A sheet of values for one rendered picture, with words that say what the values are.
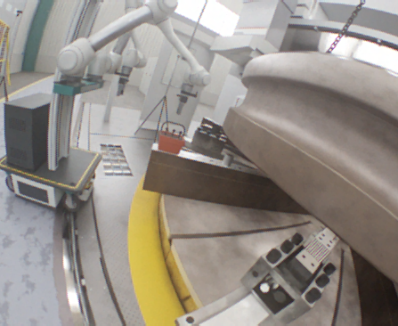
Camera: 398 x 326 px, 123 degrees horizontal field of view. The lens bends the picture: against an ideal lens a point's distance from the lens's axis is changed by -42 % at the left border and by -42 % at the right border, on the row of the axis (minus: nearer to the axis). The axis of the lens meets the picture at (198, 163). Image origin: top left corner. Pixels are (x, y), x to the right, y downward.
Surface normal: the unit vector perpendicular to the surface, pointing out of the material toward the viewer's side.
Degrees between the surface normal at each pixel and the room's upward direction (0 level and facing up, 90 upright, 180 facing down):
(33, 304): 0
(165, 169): 90
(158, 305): 0
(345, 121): 90
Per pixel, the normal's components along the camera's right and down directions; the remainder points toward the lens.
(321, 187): -0.82, -0.07
